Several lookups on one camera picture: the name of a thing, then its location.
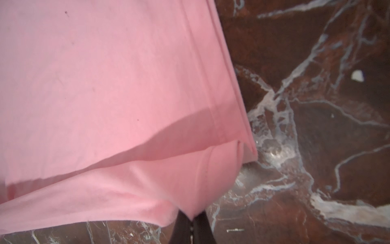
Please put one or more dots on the pink t-shirt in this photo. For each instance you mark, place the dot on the pink t-shirt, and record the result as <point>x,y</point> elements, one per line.
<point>116,110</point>

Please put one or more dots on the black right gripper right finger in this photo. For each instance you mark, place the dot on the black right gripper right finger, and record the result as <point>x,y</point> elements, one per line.
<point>202,232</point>

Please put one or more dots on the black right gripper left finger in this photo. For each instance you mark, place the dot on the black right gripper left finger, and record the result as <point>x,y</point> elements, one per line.
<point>182,231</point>

